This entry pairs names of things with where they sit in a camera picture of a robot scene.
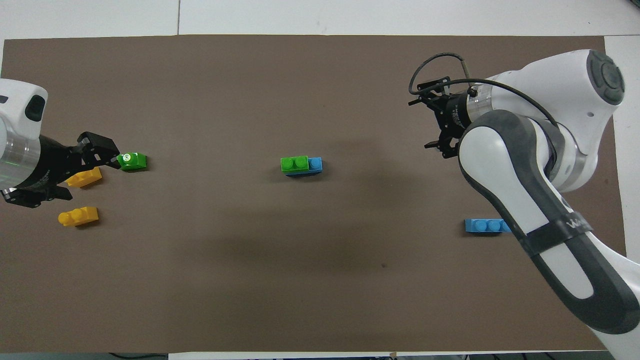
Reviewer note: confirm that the green two-stud brick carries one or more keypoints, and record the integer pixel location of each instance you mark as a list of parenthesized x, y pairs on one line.
[(134, 161), (294, 164)]

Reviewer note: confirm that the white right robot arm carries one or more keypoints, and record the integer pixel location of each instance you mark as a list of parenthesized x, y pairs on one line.
[(500, 160)]

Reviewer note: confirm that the blue three-stud brick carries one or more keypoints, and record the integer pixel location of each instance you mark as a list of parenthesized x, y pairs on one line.
[(316, 165), (482, 226)]

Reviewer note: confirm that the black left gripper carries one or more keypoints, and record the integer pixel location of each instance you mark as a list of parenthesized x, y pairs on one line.
[(52, 162)]

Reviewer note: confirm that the yellow two-stud brick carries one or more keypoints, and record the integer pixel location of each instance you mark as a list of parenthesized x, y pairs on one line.
[(87, 177), (77, 216)]

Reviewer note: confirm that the brown table mat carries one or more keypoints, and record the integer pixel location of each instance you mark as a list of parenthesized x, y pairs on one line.
[(300, 275)]

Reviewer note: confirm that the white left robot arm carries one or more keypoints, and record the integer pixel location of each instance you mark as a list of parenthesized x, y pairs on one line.
[(20, 105)]

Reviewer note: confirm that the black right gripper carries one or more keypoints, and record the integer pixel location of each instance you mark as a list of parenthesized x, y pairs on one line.
[(454, 115)]

